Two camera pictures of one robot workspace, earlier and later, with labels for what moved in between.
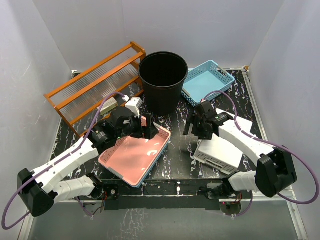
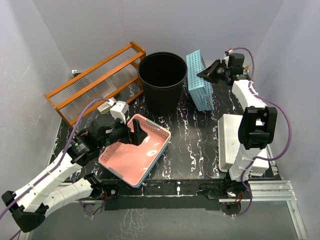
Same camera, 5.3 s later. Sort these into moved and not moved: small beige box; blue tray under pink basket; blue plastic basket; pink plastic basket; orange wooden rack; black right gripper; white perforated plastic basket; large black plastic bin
Moved: white perforated plastic basket; black right gripper; blue plastic basket
Not moved: orange wooden rack; large black plastic bin; small beige box; pink plastic basket; blue tray under pink basket
